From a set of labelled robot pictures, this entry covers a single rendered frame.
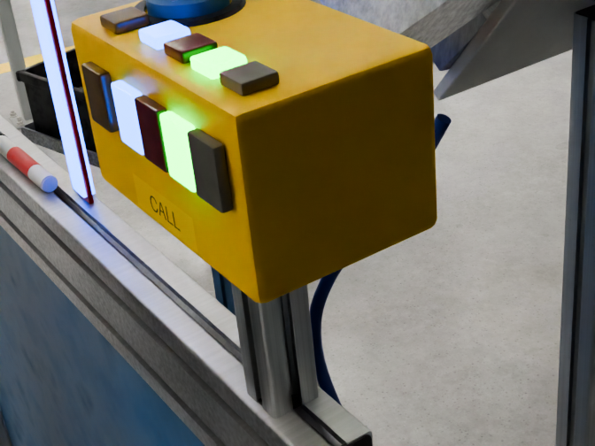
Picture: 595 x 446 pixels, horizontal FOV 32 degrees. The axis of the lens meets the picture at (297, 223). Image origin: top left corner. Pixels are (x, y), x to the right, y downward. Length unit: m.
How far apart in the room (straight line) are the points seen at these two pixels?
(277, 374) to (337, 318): 1.57
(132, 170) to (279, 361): 0.13
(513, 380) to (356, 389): 0.29
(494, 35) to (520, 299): 1.29
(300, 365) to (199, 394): 0.10
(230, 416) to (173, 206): 0.18
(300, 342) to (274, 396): 0.03
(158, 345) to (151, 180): 0.21
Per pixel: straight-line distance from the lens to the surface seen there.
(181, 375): 0.66
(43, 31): 0.76
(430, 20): 0.84
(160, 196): 0.49
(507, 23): 0.91
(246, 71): 0.42
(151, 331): 0.69
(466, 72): 0.96
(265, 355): 0.55
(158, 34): 0.47
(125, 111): 0.48
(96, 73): 0.50
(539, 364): 2.00
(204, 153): 0.41
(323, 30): 0.47
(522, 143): 2.78
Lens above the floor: 1.23
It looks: 30 degrees down
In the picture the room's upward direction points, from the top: 6 degrees counter-clockwise
